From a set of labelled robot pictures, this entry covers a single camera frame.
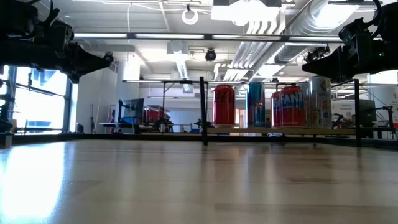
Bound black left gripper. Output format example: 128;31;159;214
37;21;112;84

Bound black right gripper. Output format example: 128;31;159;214
302;17;385;83

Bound red Fanta strawberry can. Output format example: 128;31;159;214
270;91;282;129
279;85;306;129

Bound blue silver Red Bull can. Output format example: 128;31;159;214
247;82;266;129

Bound red Coca-Cola can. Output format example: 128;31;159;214
213;84;236;128

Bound overhead rig light bar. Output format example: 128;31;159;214
73;32;343;43

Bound black monitor on stand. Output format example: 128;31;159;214
119;98;146;125

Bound red tool cabinet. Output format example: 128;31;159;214
142;105;170;123

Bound white ceiling pipes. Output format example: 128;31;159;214
214;21;280;82

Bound white ceiling light panel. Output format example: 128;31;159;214
211;0;280;22

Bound grey ventilation duct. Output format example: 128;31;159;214
273;0;361;65

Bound black window frame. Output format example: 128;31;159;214
0;65;75;133

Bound black aluminium rig frame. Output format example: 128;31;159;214
12;133;398;150

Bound white cable coil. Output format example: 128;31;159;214
181;7;199;26

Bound black overhead camera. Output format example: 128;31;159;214
204;48;218;62

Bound black frame wooden shelf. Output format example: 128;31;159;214
161;76;361;147

